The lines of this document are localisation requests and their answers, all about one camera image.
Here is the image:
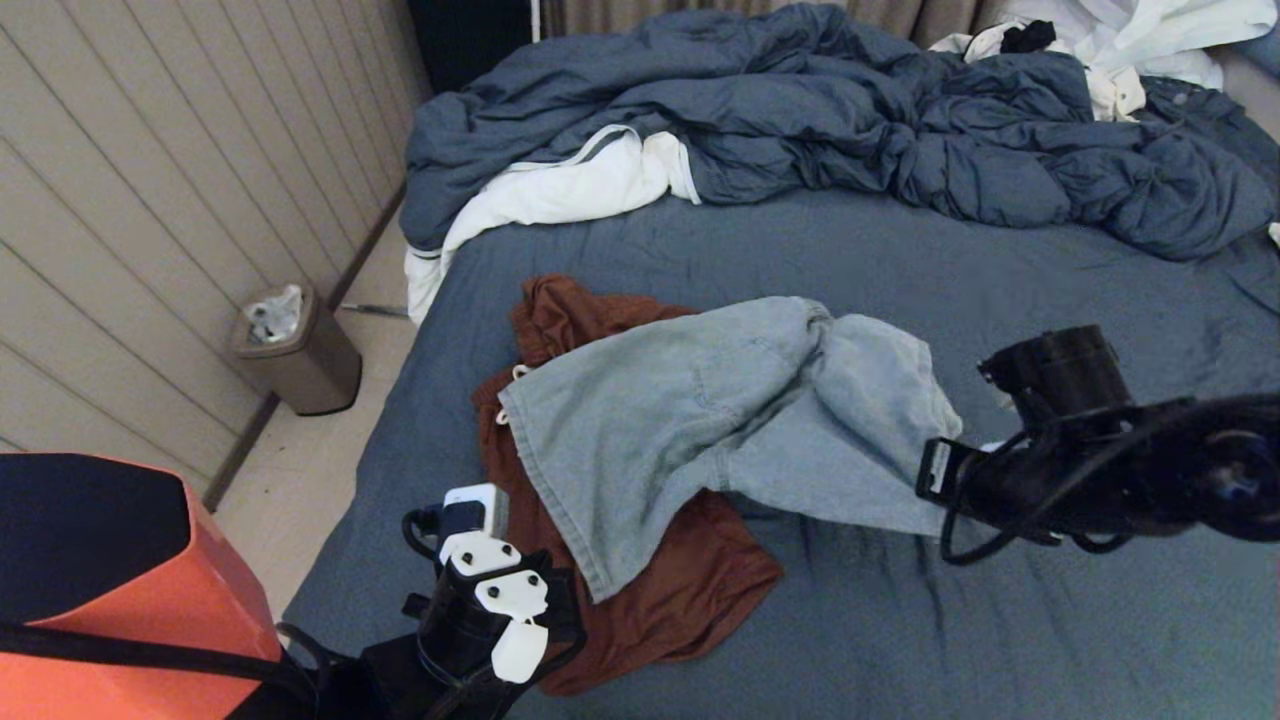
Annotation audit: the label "dark blue crumpled duvet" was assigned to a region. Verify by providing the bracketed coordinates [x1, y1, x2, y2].
[400, 0, 1279, 263]

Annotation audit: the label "brown trash bin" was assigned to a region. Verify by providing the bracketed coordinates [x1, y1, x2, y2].
[230, 283, 363, 416]

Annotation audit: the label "black cabinet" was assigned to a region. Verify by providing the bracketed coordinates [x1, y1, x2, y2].
[405, 0, 536, 93]

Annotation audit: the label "light blue denim jeans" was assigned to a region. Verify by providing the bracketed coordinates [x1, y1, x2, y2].
[495, 296, 966, 605]

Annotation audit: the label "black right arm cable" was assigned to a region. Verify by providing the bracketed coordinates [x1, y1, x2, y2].
[938, 395, 1280, 567]

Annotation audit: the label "blue pillow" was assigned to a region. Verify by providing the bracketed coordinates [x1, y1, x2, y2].
[1235, 20, 1280, 81]

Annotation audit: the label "rust brown shorts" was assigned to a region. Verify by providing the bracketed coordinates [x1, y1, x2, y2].
[472, 275, 786, 698]

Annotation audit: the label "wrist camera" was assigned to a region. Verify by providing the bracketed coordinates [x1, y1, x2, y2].
[402, 483, 553, 686]
[978, 324, 1134, 433]

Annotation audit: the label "white plastic bin bag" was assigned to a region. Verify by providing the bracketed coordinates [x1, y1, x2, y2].
[243, 283, 303, 344]

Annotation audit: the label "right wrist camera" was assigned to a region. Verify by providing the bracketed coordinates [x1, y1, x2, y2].
[978, 324, 1134, 433]

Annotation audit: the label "cream jacket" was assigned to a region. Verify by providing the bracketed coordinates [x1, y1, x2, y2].
[930, 22, 1148, 123]

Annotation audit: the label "dark denim garment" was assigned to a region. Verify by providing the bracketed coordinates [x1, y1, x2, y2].
[1140, 78, 1280, 211]

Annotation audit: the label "small black garment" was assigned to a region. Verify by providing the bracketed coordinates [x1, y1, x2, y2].
[1000, 20, 1058, 54]

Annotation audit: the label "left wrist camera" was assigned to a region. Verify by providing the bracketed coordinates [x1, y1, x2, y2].
[402, 483, 553, 686]

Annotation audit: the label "white shirt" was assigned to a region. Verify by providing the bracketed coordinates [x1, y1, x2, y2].
[1000, 0, 1280, 91]

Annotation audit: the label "beige curtain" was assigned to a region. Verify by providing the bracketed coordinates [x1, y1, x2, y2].
[540, 0, 1011, 51]

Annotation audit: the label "blue bed sheet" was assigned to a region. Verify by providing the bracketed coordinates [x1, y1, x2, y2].
[285, 185, 1280, 720]

